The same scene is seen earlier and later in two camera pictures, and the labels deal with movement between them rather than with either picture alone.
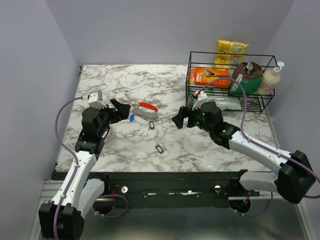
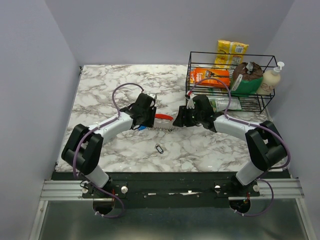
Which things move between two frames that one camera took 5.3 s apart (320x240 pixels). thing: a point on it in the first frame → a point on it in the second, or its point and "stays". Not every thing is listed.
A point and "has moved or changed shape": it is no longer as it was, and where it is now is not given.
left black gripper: [122, 113] → [150, 122]
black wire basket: [238, 81] stays
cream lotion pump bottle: [270, 80] stays
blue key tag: [132, 118] has moved or changed shape
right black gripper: [183, 113] stays
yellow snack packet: [229, 54] stays
